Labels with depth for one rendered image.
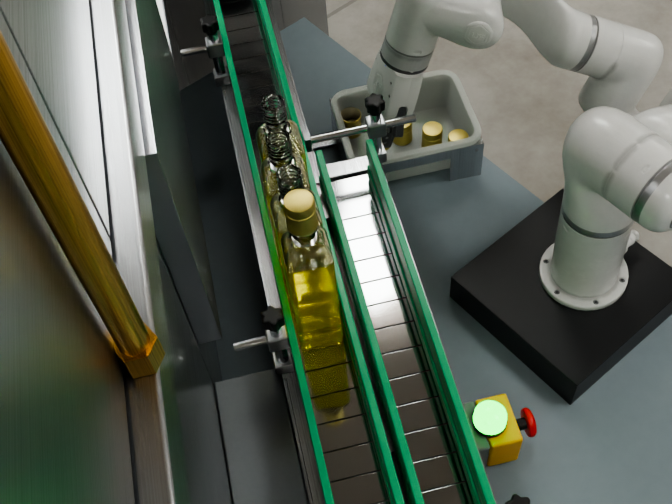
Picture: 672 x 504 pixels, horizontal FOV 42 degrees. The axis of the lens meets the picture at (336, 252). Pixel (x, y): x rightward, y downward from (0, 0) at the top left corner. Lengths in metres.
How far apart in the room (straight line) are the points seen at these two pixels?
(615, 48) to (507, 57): 1.49
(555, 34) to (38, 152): 1.01
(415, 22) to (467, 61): 1.54
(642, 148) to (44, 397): 0.80
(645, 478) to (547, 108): 1.59
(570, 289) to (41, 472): 0.99
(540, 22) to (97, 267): 0.98
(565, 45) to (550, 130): 1.31
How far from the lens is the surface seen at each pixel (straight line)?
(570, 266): 1.24
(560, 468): 1.24
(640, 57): 1.36
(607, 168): 1.06
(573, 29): 1.31
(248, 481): 1.10
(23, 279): 0.41
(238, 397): 1.14
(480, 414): 1.15
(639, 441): 1.28
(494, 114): 2.63
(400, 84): 1.31
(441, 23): 1.25
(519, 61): 2.80
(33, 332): 0.41
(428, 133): 1.47
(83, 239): 0.47
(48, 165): 0.42
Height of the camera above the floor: 1.90
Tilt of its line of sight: 55 degrees down
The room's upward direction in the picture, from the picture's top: 7 degrees counter-clockwise
